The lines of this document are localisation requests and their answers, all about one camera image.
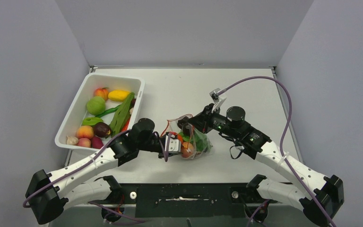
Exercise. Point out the white green napa cabbage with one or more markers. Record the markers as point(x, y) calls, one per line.
point(200, 141)

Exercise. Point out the red purple onion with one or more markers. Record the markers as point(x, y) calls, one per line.
point(96, 143)

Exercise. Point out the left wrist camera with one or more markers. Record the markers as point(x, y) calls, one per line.
point(172, 146)

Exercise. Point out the clear red-zipper bag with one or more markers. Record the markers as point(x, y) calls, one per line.
point(174, 129)

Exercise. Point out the purple eggplant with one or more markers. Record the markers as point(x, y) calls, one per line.
point(102, 130)

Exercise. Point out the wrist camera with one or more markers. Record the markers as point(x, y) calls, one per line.
point(172, 146)
point(218, 96)

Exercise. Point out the pink peach bottom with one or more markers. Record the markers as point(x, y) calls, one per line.
point(84, 142)

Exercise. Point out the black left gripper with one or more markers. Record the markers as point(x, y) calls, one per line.
point(164, 138)

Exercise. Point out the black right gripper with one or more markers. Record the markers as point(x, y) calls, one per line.
point(203, 121)

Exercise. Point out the orange fruit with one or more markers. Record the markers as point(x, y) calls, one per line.
point(180, 138)

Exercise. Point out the garlic bulb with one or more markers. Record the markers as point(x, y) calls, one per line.
point(71, 140)

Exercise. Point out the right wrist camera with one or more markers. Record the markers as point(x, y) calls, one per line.
point(218, 96)

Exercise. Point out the green chili pepper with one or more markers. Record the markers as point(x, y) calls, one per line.
point(108, 111)

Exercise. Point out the red chili pepper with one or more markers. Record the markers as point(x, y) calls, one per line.
point(125, 127)

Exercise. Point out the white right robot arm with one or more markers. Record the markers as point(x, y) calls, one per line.
point(319, 197)

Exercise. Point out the yellow lemon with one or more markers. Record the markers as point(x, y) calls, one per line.
point(118, 95)

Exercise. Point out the green leafy vegetable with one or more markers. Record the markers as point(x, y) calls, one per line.
point(120, 115)

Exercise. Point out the dark plum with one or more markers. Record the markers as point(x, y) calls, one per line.
point(187, 129)
point(181, 122)

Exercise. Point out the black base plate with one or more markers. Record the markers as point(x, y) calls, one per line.
point(221, 199)

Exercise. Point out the aluminium frame rail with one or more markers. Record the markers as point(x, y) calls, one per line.
point(103, 192)

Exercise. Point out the green pepper slice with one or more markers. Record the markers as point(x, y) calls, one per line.
point(91, 121)

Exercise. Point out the white plastic bin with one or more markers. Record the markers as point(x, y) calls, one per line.
point(77, 111)

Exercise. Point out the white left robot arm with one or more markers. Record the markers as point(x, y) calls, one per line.
point(50, 194)

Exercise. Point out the dark red fig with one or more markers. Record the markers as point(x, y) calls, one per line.
point(133, 102)

